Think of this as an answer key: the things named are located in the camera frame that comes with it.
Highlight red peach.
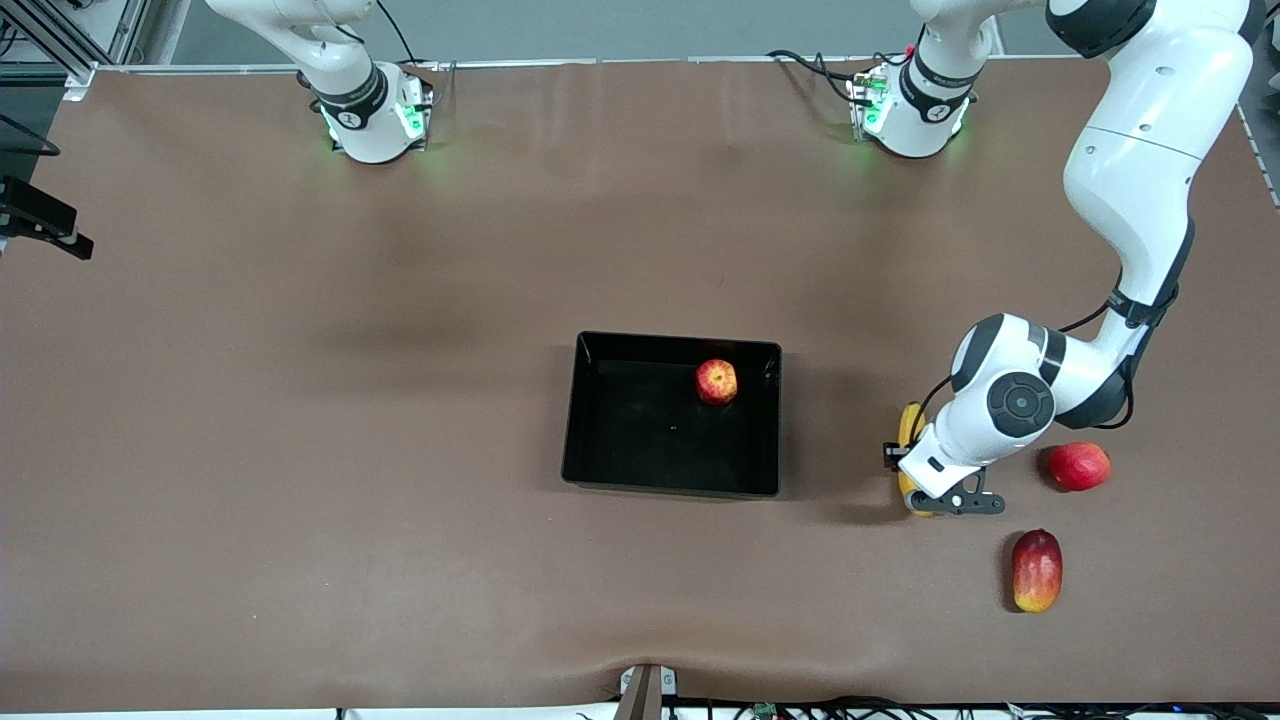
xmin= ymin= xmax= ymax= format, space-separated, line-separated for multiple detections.
xmin=1046 ymin=441 xmax=1113 ymax=493

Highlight aluminium frame profile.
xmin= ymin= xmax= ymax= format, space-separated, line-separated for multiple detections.
xmin=0 ymin=0 xmax=151 ymax=101

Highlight red yellow apple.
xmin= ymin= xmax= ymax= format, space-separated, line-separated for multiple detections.
xmin=695 ymin=359 xmax=740 ymax=406

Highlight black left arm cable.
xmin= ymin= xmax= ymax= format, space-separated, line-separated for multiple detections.
xmin=915 ymin=230 xmax=1196 ymax=433

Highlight black cable at arm base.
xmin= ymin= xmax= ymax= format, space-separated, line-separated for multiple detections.
xmin=374 ymin=0 xmax=422 ymax=64

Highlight black cables at arm base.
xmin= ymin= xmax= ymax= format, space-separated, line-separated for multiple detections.
xmin=767 ymin=48 xmax=877 ymax=101

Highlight yellow corn cob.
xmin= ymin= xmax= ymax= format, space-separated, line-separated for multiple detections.
xmin=896 ymin=400 xmax=937 ymax=519

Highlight red yellow mango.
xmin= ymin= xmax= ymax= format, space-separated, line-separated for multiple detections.
xmin=1010 ymin=528 xmax=1064 ymax=614

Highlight black plastic box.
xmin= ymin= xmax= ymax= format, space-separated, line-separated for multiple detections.
xmin=560 ymin=331 xmax=784 ymax=500

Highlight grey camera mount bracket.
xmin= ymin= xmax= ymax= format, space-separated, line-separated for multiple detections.
xmin=613 ymin=662 xmax=679 ymax=720

